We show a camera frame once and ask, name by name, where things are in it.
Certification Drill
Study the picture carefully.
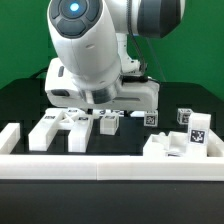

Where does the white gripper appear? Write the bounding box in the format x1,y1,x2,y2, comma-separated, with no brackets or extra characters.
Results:
45,59,159,111

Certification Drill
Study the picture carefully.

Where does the white chair seat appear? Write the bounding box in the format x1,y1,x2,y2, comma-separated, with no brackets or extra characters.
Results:
142,131,218,158

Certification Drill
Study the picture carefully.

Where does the white chair back frame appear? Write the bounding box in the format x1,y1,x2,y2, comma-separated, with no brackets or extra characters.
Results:
28,108,93,153

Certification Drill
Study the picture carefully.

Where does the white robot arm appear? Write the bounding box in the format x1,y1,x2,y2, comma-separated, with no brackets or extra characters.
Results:
45,0,185,111

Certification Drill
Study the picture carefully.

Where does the tagged white cube left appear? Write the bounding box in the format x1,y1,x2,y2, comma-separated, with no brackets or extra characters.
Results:
144,110,158,127

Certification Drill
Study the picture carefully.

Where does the tagged white cube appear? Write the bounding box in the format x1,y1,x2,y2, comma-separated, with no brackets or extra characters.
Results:
144,110,158,127
177,108,193,125

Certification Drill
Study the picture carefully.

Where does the white tag sheet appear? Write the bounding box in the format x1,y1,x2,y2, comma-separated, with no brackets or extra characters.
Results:
93,109,144,117

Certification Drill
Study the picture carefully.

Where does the tagged white cube right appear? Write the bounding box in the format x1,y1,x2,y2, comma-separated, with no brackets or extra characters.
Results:
177,108,193,125

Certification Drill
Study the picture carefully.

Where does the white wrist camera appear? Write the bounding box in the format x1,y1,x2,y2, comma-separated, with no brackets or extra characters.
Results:
46,89,75,101

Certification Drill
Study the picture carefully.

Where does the white right fence rail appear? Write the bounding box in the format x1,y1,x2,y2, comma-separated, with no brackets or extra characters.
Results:
208,130,224,157

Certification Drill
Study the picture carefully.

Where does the white fence rail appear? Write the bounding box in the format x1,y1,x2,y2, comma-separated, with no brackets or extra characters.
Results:
0,155,224,181
0,123,20,155
208,130,224,157

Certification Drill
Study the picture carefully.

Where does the black cable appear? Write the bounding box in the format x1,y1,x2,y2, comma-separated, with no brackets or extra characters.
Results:
29,66,51,80

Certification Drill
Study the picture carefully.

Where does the white front fence rail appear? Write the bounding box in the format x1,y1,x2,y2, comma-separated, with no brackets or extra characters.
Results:
0,155,224,181

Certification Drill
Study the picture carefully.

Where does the white left fence rail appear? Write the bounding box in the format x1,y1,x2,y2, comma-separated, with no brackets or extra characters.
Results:
0,123,20,155

